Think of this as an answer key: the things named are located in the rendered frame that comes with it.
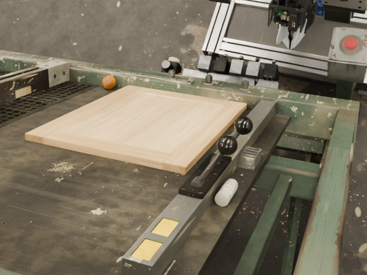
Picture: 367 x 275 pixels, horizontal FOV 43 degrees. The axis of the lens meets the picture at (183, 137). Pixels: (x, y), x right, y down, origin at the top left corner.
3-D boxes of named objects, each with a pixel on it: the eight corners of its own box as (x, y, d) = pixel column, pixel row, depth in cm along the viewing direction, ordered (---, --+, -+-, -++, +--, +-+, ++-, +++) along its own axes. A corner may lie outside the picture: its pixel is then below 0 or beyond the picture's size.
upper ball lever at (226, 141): (205, 189, 93) (243, 140, 86) (199, 197, 89) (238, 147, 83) (190, 177, 93) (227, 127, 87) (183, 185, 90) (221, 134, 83)
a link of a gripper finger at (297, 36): (283, 60, 104) (286, 27, 97) (291, 44, 107) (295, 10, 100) (297, 64, 103) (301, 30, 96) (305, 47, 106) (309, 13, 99)
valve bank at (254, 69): (295, 75, 185) (291, 52, 162) (288, 109, 183) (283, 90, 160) (177, 59, 201) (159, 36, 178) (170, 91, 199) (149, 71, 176)
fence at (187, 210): (275, 113, 152) (276, 101, 151) (151, 288, 69) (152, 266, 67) (260, 111, 154) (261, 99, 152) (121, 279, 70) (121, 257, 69)
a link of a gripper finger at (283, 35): (270, 58, 105) (272, 24, 98) (278, 41, 108) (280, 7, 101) (283, 60, 104) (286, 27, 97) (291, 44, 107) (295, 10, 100)
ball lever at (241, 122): (223, 167, 103) (258, 121, 97) (217, 173, 100) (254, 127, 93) (209, 156, 103) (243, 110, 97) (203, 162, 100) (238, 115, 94)
